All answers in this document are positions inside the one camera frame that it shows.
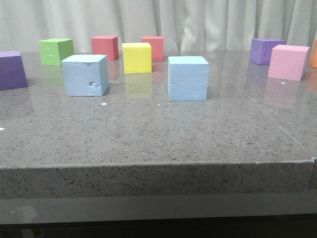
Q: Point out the light blue foam cube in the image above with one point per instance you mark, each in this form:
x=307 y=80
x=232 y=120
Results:
x=85 y=75
x=188 y=78

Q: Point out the yellow foam cube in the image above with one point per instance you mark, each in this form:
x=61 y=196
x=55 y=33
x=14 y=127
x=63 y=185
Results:
x=137 y=58

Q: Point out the red foam cube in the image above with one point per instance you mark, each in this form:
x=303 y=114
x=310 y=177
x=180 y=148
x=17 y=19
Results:
x=105 y=45
x=157 y=44

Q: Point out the white curtain backdrop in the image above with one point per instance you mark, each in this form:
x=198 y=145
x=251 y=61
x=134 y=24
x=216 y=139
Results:
x=186 y=25

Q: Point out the purple foam cube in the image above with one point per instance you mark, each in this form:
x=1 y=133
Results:
x=12 y=72
x=261 y=50

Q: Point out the green foam cube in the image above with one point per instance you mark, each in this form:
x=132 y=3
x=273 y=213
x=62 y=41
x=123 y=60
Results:
x=53 y=51

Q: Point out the pink foam cube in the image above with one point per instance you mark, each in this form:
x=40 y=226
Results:
x=288 y=62

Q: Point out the orange foam cube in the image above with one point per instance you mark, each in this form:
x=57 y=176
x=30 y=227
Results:
x=313 y=56

